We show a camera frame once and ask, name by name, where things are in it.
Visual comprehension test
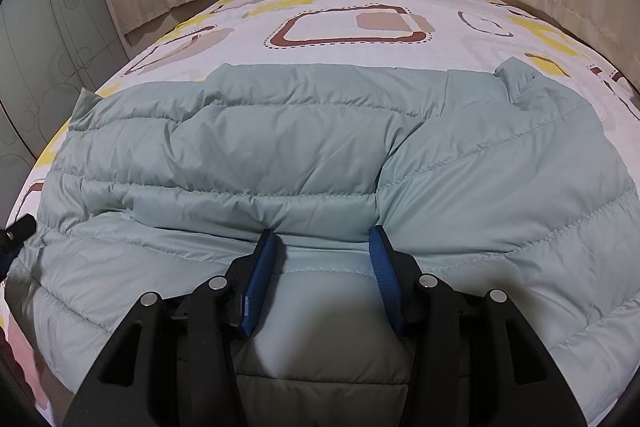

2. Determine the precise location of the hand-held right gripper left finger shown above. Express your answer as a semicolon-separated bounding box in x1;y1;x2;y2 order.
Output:
62;228;278;427

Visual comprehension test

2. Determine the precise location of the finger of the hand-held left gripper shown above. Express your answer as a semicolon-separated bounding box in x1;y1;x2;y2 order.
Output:
4;216;37;254
0;249;22;280

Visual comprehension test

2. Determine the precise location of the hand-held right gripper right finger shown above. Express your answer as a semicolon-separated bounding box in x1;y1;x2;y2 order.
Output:
368;224;588;427

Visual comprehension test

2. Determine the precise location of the light green puffer jacket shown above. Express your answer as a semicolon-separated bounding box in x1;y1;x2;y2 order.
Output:
5;61;640;427

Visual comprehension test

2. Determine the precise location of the frosted glass wardrobe door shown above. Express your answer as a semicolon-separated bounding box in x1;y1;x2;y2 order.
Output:
0;0;132;228

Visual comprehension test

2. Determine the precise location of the bed with patterned sheet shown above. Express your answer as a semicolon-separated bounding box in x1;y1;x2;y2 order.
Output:
0;0;640;427

